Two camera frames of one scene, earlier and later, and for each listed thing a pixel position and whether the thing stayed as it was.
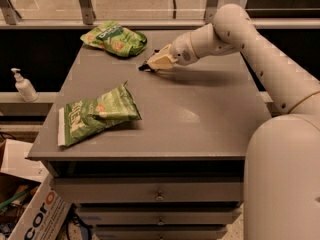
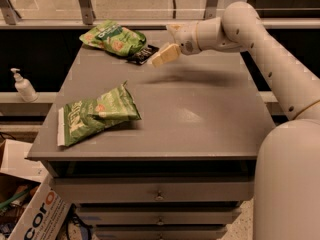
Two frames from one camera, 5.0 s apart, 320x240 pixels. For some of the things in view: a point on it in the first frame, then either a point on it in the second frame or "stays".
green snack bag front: [87, 117] stays
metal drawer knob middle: [160, 222] stays
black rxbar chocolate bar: [145, 67] → [143, 55]
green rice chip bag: [111, 36] stays
